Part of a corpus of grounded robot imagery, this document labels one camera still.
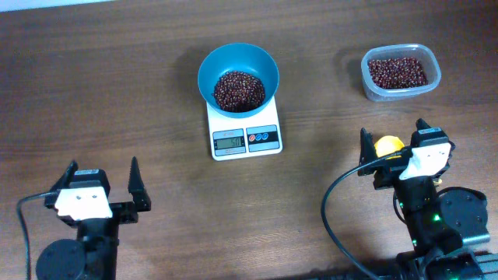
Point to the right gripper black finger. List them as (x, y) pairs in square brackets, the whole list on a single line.
[(367, 153), (421, 125)]

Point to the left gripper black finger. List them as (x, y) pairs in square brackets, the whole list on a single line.
[(137, 189), (66, 178)]

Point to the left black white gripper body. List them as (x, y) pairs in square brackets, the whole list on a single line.
[(127, 210)]

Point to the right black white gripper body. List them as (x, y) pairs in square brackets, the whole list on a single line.
[(385, 173)]

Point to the yellow measuring scoop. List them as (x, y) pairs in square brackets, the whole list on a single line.
[(388, 144)]

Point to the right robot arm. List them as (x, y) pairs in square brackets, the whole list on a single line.
[(444, 226)]

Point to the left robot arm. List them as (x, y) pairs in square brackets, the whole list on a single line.
[(91, 255)]

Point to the white digital kitchen scale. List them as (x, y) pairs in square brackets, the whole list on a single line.
[(238, 138)]

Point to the red beans in bowl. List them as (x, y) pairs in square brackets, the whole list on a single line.
[(239, 92)]

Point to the teal plastic bowl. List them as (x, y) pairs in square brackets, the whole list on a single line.
[(240, 57)]

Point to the red beans in container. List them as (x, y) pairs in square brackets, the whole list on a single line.
[(397, 73)]

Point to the clear plastic container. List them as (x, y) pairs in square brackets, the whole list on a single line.
[(418, 51)]

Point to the aluminium frame rail base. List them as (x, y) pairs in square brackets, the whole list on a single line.
[(460, 265)]

